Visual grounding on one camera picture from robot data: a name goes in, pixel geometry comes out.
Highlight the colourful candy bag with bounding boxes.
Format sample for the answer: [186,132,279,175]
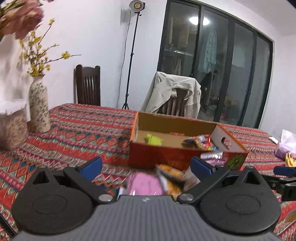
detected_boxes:
[181,134,218,152]

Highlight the orange cracker snack packet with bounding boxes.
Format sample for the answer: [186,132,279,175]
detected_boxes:
[156,164,186,201]

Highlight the pink snack packet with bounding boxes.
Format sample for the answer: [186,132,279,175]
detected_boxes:
[117,172,165,198]

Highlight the long green snack bar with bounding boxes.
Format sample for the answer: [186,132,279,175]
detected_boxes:
[145,133,163,146]

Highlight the bowl of yellow chips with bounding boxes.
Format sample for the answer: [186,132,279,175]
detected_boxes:
[285,152,296,168]

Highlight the purple tissue pack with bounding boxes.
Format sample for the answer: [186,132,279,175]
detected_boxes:
[274,130,296,160]

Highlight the red patterned tablecloth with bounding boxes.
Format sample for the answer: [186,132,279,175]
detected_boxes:
[1,103,295,240]

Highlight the orange cardboard snack box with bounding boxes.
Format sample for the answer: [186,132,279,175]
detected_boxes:
[128,112,248,171]

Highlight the chair with beige jacket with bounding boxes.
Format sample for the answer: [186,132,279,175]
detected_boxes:
[158,89,188,117]

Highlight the floral ceramic vase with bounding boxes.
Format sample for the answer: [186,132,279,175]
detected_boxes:
[29,75,51,133]

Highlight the dark wooden chair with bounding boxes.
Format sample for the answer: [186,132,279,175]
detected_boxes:
[74,64,101,106]

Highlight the beige jacket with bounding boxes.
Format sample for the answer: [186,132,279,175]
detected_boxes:
[140,71,202,119]

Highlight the clear jar with white lid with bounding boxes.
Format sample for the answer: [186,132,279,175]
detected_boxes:
[1,99,29,151]

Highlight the black framed glass door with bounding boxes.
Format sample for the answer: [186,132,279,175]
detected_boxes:
[158,1,273,128]

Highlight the yellow flower branches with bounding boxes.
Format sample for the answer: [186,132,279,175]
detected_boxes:
[19,18,80,77]

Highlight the pink artificial flowers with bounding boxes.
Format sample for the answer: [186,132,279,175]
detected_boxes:
[1,0,44,40]

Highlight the studio light on stand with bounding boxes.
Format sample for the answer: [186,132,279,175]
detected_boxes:
[122,0,145,109]

